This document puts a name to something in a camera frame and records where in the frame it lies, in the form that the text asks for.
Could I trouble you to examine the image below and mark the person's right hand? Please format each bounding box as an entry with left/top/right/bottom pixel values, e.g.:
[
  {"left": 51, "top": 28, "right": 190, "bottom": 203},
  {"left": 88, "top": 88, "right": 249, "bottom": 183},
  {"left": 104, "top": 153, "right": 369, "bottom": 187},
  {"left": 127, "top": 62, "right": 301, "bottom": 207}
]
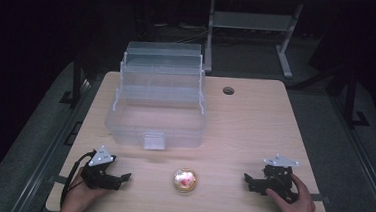
[{"left": 264, "top": 172, "right": 319, "bottom": 212}]

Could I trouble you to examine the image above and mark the grey metal stand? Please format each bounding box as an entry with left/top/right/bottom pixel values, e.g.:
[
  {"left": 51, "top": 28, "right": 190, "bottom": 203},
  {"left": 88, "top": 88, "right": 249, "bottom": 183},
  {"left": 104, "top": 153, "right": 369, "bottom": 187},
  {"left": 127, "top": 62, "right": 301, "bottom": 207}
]
[{"left": 201, "top": 0, "right": 305, "bottom": 81}]

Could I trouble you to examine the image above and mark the round gold-rimmed pastry package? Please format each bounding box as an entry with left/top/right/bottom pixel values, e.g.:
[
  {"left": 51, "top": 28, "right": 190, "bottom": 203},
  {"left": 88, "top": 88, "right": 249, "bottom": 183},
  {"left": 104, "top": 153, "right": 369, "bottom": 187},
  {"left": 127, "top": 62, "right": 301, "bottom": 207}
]
[{"left": 171, "top": 167, "right": 200, "bottom": 195}]

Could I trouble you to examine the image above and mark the person's left hand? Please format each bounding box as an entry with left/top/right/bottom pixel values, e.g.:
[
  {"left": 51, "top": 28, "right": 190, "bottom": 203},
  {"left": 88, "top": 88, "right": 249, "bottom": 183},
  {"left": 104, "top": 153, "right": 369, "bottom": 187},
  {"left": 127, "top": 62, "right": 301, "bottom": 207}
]
[{"left": 57, "top": 166, "right": 112, "bottom": 212}]

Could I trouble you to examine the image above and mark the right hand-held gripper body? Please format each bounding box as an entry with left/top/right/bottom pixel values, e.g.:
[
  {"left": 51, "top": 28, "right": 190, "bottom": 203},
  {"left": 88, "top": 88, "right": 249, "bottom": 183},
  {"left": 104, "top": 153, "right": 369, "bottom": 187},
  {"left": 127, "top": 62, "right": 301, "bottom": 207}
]
[{"left": 249, "top": 152, "right": 302, "bottom": 205}]

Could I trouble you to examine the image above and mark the black metal frame post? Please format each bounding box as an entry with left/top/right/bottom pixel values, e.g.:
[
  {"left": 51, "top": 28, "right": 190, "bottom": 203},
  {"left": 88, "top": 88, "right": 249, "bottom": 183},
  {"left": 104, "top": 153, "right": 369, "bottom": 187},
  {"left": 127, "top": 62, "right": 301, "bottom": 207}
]
[
  {"left": 59, "top": 20, "right": 91, "bottom": 107},
  {"left": 341, "top": 63, "right": 374, "bottom": 130}
]

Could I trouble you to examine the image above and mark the black cable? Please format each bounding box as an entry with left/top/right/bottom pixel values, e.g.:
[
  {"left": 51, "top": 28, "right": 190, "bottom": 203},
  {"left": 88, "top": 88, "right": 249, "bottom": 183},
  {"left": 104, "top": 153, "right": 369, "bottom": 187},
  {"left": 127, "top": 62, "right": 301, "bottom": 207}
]
[{"left": 60, "top": 147, "right": 98, "bottom": 211}]

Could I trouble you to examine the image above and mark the clear plastic tiered storage box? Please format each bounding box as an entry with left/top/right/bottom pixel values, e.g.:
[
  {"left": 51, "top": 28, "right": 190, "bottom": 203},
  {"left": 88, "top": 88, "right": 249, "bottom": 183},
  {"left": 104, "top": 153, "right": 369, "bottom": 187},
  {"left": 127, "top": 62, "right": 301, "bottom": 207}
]
[{"left": 103, "top": 37, "right": 212, "bottom": 154}]

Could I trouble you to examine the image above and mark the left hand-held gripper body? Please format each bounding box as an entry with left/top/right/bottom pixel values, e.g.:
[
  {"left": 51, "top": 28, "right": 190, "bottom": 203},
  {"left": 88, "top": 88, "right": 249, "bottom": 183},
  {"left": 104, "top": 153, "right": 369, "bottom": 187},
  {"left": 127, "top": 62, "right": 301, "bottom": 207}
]
[{"left": 79, "top": 143, "right": 126, "bottom": 193}]

